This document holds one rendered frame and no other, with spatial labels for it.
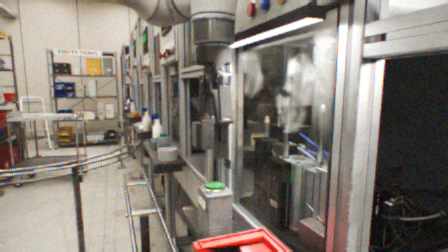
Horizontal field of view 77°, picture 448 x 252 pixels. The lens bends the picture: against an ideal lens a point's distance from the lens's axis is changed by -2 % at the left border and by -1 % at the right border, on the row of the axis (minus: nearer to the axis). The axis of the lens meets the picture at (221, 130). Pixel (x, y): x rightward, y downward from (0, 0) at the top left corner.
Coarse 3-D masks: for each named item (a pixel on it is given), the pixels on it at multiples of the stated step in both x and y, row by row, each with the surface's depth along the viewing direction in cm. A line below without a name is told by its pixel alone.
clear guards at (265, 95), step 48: (384, 0) 34; (432, 0) 29; (240, 48) 72; (288, 48) 53; (336, 48) 42; (384, 48) 34; (432, 48) 29; (240, 96) 74; (288, 96) 54; (240, 144) 75; (288, 144) 54; (240, 192) 77; (288, 192) 55; (288, 240) 56
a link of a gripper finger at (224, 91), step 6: (222, 78) 54; (228, 78) 55; (222, 84) 55; (228, 84) 55; (222, 90) 55; (228, 90) 55; (222, 96) 55; (228, 96) 55; (222, 102) 55; (228, 102) 55; (222, 108) 55; (228, 108) 55; (222, 114) 55; (228, 114) 55; (222, 120) 55
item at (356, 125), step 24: (360, 0) 37; (360, 24) 37; (360, 48) 38; (360, 72) 38; (336, 96) 42; (360, 96) 38; (336, 120) 42; (360, 120) 39; (336, 144) 43; (360, 144) 40; (336, 168) 43; (360, 168) 40; (336, 192) 43
